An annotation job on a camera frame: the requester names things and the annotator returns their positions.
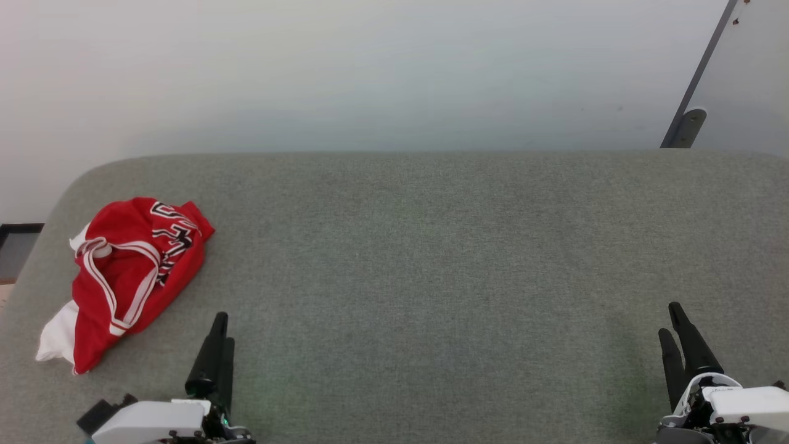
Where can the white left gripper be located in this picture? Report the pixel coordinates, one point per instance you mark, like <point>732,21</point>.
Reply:
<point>154,422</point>

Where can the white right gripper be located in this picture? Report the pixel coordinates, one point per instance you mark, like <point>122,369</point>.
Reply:
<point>739,410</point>

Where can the red basketball jersey white trim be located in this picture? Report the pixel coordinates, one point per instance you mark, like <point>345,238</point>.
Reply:
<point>123,277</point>

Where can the grey fabric sofa seat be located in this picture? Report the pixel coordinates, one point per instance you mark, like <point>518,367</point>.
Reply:
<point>431,277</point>

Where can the black framed floor panel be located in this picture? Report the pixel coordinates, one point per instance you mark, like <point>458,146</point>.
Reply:
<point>15,250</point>

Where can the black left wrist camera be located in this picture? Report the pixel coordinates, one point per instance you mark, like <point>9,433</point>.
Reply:
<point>98,414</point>

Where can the grey metal bracket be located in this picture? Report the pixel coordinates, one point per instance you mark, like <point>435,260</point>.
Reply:
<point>691,128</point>

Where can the dark grey metal frame bar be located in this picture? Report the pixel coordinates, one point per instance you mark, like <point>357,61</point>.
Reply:
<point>703,61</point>

